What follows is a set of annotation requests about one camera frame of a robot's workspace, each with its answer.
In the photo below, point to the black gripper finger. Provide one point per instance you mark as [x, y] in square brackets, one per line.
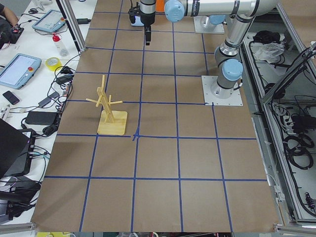
[147, 30]

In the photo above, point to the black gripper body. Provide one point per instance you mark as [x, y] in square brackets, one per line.
[147, 20]

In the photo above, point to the light blue plastic cup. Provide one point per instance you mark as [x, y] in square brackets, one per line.
[137, 22]

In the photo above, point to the orange metal can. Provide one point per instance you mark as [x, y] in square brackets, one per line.
[160, 6]

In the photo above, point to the red capped squeeze bottle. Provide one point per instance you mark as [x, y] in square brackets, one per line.
[59, 45]

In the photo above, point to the upper blue teach pendant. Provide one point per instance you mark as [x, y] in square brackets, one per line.
[50, 22]

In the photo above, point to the blue teach pendant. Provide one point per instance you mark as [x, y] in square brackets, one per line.
[19, 70]
[50, 22]

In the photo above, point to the wooden mug tree stand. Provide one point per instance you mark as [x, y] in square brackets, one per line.
[111, 122]

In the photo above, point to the yellow tape roll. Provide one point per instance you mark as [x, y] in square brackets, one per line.
[53, 64]

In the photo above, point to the black scissors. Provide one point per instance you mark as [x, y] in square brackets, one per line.
[33, 11]

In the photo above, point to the white crumpled cloth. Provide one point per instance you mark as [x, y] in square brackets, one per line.
[269, 52]

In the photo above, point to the black power adapter brick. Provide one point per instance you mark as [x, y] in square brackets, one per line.
[40, 118]

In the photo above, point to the lower blue teach pendant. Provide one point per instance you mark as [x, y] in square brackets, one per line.
[19, 70]

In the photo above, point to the black smartphone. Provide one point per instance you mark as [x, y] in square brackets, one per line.
[11, 98]

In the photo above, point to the black laptop computer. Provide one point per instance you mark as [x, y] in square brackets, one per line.
[16, 146]

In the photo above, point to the aluminium frame post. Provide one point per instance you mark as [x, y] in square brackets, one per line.
[73, 26]

